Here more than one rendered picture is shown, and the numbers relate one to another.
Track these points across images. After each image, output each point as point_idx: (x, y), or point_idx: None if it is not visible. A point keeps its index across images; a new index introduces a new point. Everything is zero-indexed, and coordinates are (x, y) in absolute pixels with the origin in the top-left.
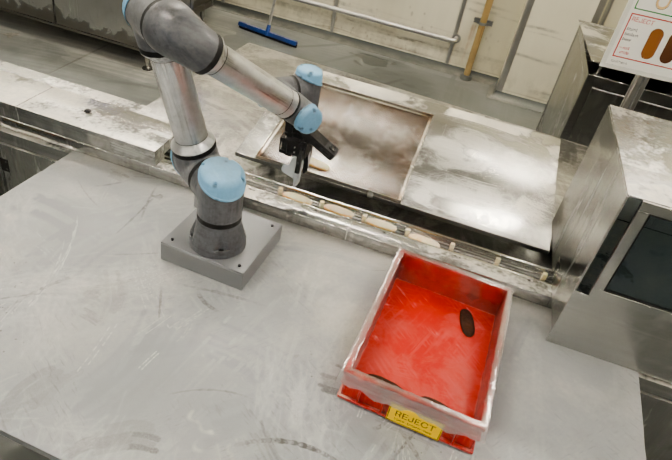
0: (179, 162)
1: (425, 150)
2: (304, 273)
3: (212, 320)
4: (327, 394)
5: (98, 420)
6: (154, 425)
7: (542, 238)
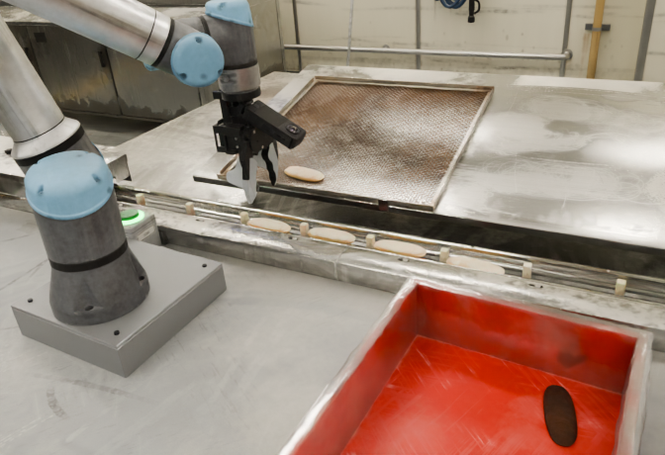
0: (24, 172)
1: (480, 134)
2: (249, 339)
3: (48, 437)
4: None
5: None
6: None
7: None
